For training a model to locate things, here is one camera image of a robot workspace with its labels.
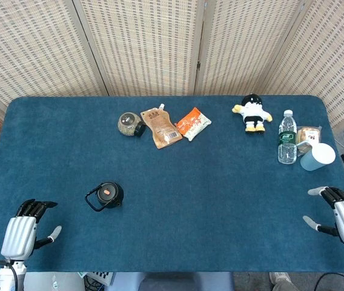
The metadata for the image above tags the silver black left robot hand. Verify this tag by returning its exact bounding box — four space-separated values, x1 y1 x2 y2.
0 198 62 262

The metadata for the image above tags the black round lidded container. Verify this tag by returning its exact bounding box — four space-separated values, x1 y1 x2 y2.
84 181 125 212

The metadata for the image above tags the light blue plastic cup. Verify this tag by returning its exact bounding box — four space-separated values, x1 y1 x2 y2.
299 142 337 172

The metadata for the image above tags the checkerboard calibration sheet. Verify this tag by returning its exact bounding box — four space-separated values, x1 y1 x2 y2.
84 272 114 287

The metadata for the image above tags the beige shoe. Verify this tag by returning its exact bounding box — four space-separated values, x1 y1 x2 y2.
269 272 299 291

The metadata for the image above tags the bread in clear wrapper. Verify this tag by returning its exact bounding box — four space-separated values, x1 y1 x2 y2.
296 125 323 157

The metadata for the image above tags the clear water bottle green label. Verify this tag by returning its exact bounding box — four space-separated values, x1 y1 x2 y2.
277 109 299 166

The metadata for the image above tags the black white plush toy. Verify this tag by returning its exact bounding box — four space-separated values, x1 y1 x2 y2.
231 93 274 135

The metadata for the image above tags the round glass jar black lid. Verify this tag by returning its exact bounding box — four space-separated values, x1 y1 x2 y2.
117 112 147 138

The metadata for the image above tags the blue table cloth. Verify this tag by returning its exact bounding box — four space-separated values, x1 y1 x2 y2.
0 95 344 274

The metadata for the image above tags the woven folding screen panel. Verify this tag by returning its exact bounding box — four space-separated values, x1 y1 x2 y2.
72 0 205 97
194 0 306 96
265 0 344 129
0 0 107 107

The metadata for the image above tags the brown spouted stand-up pouch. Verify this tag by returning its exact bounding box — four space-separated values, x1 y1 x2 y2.
140 103 184 150

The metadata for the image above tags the orange white snack bag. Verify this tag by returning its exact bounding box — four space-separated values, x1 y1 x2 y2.
175 107 213 142

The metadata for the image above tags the black floor cable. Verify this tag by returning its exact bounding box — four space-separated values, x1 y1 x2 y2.
314 272 344 291

